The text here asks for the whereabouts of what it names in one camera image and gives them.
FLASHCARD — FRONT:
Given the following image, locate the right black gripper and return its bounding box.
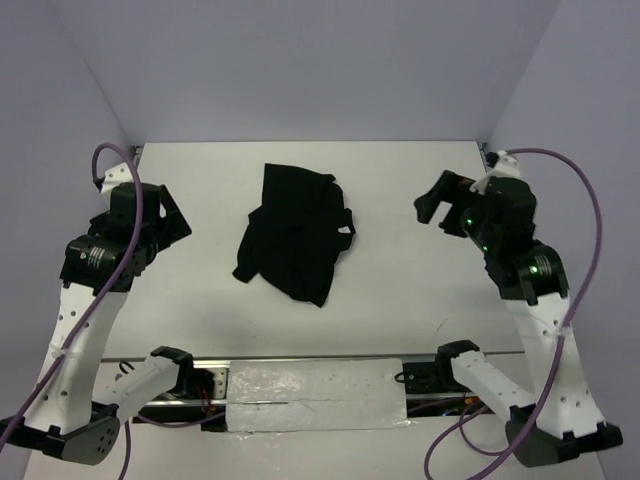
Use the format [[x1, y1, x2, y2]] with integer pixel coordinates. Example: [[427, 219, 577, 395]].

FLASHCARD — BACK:
[[411, 167, 494, 248]]

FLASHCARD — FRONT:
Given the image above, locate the black t-shirt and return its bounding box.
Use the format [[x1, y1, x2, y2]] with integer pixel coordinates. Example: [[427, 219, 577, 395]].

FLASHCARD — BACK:
[[233, 164, 356, 308]]

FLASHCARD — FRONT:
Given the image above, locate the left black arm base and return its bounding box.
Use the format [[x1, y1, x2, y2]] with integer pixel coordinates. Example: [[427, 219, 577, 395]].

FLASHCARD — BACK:
[[132, 367, 229, 432]]

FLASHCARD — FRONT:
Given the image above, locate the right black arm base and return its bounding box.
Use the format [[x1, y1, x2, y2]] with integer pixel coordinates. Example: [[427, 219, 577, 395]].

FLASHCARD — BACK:
[[394, 362, 479, 419]]

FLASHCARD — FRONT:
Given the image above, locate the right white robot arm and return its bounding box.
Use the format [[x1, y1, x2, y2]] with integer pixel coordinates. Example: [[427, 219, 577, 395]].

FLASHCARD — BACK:
[[414, 150, 623, 477]]

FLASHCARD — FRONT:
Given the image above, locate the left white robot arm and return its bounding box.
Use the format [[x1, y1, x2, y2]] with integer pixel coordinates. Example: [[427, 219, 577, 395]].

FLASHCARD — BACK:
[[1, 163, 196, 465]]

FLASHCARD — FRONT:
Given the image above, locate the silver foil-covered panel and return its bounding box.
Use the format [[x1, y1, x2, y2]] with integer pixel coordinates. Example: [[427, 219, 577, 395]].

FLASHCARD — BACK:
[[225, 359, 409, 433]]

